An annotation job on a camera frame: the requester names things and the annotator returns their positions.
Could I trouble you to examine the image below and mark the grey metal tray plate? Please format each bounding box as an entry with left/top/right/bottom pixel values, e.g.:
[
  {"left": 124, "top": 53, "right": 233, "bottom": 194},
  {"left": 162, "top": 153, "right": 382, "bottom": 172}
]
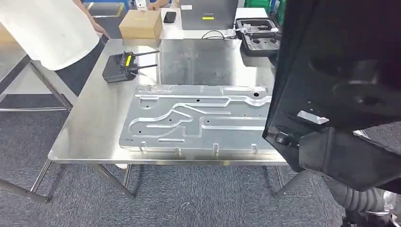
[{"left": 119, "top": 84, "right": 273, "bottom": 155}]

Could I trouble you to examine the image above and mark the black foam-lined open case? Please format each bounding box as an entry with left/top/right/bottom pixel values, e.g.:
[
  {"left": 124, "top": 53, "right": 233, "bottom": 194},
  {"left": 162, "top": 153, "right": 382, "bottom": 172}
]
[{"left": 235, "top": 17, "right": 283, "bottom": 58}]

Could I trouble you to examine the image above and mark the black remote controller with antennas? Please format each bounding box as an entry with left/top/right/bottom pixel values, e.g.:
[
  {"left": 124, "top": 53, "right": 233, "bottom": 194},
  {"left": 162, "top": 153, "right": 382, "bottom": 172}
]
[{"left": 102, "top": 50, "right": 160, "bottom": 84}]

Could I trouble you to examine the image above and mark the white tool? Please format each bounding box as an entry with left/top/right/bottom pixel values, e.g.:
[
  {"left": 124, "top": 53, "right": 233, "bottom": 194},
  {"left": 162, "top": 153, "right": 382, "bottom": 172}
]
[{"left": 235, "top": 27, "right": 280, "bottom": 34}]

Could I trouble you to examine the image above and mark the steel bench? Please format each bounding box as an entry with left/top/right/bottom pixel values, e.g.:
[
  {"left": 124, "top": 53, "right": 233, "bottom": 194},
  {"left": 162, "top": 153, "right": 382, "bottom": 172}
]
[{"left": 0, "top": 38, "right": 314, "bottom": 204}]

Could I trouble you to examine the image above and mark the dark grey case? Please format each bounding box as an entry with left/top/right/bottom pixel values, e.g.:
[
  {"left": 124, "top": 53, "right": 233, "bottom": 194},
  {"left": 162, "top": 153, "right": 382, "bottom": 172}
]
[{"left": 180, "top": 0, "right": 240, "bottom": 31}]

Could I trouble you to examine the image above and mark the cardboard box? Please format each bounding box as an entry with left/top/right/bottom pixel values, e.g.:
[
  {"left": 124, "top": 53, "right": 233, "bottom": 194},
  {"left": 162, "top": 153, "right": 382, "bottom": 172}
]
[{"left": 118, "top": 9, "right": 164, "bottom": 40}]

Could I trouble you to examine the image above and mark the white table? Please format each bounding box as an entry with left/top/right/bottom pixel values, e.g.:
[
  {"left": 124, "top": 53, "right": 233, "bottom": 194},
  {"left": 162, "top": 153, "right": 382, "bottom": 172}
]
[{"left": 159, "top": 7, "right": 277, "bottom": 41}]

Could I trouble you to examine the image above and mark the person's hand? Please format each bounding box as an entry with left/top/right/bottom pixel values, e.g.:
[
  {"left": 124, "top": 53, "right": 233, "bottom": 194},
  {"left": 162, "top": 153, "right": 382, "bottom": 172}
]
[{"left": 146, "top": 0, "right": 172, "bottom": 11}]

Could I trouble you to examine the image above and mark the green crate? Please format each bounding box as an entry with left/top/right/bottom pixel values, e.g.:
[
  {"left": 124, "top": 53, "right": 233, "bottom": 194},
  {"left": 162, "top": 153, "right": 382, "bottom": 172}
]
[{"left": 244, "top": 0, "right": 286, "bottom": 20}]

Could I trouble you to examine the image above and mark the steel side table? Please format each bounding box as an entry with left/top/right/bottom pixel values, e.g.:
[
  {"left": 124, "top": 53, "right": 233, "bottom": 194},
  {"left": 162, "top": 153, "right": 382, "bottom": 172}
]
[{"left": 0, "top": 41, "right": 78, "bottom": 113}]

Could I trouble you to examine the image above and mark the person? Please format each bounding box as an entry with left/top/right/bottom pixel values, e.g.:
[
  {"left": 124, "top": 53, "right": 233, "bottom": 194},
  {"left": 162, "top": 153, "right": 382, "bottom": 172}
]
[{"left": 0, "top": 0, "right": 111, "bottom": 97}]

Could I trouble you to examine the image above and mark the clear plastic wrap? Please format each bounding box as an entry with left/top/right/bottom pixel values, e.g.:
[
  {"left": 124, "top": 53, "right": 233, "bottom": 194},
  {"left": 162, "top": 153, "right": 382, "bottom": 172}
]
[{"left": 383, "top": 191, "right": 401, "bottom": 217}]

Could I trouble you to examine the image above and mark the black cable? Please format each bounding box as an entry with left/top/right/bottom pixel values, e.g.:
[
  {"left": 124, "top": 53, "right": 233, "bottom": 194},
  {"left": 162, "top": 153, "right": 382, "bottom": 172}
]
[{"left": 201, "top": 30, "right": 237, "bottom": 41}]

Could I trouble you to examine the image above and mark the blue frame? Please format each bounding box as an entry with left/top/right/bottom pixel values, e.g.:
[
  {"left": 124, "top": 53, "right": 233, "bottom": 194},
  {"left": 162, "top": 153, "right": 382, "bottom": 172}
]
[{"left": 82, "top": 0, "right": 131, "bottom": 10}]

